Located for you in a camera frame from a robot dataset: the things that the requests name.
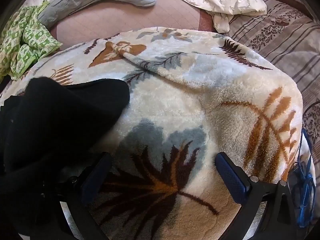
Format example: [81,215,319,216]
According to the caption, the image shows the leaf-print fleece blanket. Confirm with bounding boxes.
[0,27,315,240]

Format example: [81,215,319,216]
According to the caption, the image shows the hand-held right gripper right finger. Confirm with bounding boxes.
[214,152,304,240]

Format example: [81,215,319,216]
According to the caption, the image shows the green patterned cloth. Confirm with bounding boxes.
[0,0,63,80]

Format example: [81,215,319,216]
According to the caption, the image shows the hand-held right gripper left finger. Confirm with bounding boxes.
[58,152,113,240]

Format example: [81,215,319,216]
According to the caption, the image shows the pinkish brown bed sheet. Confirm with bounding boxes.
[50,0,215,48]

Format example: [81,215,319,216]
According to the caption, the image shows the blue lanyard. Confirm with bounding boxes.
[291,129,316,228]

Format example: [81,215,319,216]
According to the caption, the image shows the black pants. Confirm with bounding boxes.
[0,77,130,235]

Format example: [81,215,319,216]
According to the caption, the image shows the striped floral bedding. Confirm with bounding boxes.
[226,0,320,155]

